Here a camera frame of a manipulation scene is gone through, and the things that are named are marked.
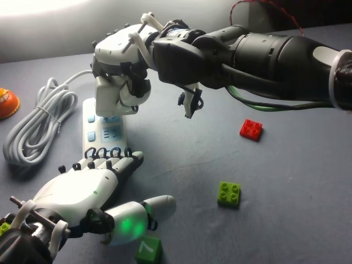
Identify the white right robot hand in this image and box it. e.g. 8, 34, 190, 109
90, 23, 156, 116

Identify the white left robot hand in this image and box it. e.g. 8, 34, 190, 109
31, 147, 177, 247

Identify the white charger block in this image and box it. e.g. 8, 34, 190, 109
95, 75, 123, 117

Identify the white power strip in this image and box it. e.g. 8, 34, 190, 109
81, 98, 129, 155

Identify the green cube with white seven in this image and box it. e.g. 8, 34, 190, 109
134, 234, 163, 264

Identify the orange toy fruit half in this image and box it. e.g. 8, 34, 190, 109
0, 87, 21, 119

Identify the red toy brick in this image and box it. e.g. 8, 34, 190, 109
239, 118, 263, 142

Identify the grey table cloth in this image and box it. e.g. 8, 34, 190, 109
0, 20, 352, 264

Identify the white coiled power cable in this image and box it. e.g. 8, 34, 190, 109
2, 70, 93, 166

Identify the wrist camera on white bracket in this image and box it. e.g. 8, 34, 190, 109
177, 82, 205, 119

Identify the green cable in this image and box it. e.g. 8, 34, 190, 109
227, 85, 335, 112

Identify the black cable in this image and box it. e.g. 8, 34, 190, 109
222, 64, 335, 109

